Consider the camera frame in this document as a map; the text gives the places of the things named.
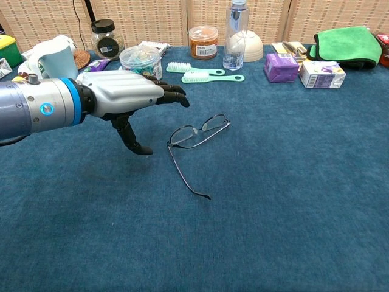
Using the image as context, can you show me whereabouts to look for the teal blue table cloth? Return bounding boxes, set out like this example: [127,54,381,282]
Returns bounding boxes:
[0,44,389,292]

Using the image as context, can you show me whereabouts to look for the white red snack packet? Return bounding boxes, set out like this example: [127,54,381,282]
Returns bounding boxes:
[139,40,171,58]

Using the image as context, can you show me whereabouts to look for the light blue cup white handle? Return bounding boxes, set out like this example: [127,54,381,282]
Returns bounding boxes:
[18,45,79,80]

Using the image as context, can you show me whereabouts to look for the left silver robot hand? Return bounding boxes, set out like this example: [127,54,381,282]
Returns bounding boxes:
[79,69,191,156]

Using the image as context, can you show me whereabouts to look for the green box yellow lid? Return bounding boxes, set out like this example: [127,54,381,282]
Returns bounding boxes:
[0,34,24,68]

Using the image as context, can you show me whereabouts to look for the mint green brush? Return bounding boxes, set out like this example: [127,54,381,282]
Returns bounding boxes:
[181,71,246,84]
[165,61,226,76]

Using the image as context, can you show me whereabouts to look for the green folded towel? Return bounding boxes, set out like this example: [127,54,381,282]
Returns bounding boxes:
[306,26,383,70]

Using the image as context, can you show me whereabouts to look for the purple white toothpaste tube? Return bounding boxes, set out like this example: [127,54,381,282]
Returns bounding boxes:
[86,58,111,73]

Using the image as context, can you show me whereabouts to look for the thin black cable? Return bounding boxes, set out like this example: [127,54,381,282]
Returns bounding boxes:
[72,0,86,51]

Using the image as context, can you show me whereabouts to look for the clear tub of binder clips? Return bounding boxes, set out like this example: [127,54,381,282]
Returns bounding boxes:
[119,44,164,80]

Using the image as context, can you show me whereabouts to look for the glass jar black lid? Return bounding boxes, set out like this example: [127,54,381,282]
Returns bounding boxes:
[90,19,126,61]

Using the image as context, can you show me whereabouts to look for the bamboo folding screen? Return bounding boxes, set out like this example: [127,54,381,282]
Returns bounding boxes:
[0,0,389,52]

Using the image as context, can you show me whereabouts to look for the cream upturned bowl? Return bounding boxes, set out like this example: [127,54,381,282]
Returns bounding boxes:
[227,29,264,63]

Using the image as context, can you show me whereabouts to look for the orange jar clear lid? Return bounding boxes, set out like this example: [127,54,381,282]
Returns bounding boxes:
[188,26,219,60]

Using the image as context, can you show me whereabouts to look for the black stand pole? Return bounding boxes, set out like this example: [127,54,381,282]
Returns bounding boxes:
[84,0,97,24]

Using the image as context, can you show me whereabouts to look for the clear plastic water bottle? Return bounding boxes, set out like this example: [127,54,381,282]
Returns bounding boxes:
[222,0,250,71]

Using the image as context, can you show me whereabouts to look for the round woven coaster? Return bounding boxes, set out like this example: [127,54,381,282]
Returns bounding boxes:
[72,49,91,71]

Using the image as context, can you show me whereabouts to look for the white purple printed box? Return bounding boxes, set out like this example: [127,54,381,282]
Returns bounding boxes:
[298,60,347,89]

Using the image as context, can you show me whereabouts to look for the yellow razor package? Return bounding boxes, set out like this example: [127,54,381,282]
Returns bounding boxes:
[270,40,312,63]

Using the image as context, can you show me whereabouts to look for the black-framed eyeglasses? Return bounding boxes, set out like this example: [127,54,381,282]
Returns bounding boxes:
[167,114,231,201]

